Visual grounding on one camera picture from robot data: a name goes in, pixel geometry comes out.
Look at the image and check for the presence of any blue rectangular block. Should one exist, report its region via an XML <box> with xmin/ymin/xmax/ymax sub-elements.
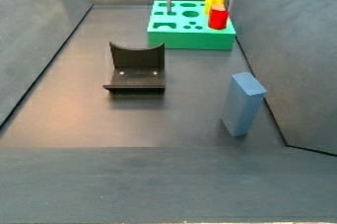
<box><xmin>221</xmin><ymin>72</ymin><xmax>268</xmax><ymax>137</ymax></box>

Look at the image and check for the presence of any green shape sorting board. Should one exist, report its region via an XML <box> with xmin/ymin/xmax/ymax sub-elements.
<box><xmin>148</xmin><ymin>0</ymin><xmax>236</xmax><ymax>50</ymax></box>

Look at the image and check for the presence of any red cylinder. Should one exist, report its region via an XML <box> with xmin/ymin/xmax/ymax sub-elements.
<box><xmin>208</xmin><ymin>3</ymin><xmax>229</xmax><ymax>30</ymax></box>

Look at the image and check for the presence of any black curved holder stand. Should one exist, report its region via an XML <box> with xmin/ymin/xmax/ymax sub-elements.
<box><xmin>102</xmin><ymin>42</ymin><xmax>166</xmax><ymax>92</ymax></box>

